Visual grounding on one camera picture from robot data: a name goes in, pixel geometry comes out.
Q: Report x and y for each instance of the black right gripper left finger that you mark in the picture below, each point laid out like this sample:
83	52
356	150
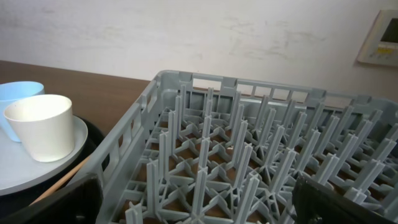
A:
79	202

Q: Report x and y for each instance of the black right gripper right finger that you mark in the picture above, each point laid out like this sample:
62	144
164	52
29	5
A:
315	203

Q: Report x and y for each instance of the light blue cup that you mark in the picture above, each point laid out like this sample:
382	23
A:
13	91

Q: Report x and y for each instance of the grey dishwasher rack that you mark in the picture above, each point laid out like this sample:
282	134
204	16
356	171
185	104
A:
196	148

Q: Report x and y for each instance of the wooden chopstick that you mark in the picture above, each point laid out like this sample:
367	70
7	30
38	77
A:
61	181

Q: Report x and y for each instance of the round black serving tray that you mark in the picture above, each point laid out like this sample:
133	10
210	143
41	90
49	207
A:
14	202

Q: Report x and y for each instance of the grey round plate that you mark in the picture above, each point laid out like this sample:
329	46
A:
19	171

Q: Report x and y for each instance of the cream white cup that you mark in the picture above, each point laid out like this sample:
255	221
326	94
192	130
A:
44	125

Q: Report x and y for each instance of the white wall control panel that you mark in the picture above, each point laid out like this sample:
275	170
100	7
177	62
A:
380	46

